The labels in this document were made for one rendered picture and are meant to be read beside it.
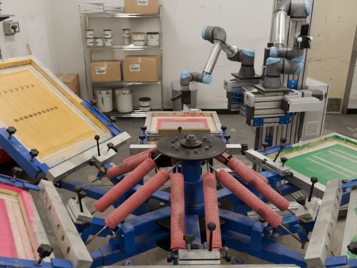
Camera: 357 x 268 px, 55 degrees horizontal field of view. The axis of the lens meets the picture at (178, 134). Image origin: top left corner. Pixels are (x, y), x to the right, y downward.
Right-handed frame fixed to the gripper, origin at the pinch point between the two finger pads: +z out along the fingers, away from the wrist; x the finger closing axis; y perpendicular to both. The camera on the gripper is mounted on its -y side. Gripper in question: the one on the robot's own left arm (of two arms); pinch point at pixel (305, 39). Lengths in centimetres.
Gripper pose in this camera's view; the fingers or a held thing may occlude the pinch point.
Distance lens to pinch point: 220.7
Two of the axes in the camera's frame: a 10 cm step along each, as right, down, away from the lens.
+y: 1.3, 9.3, 3.3
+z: -2.0, 3.5, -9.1
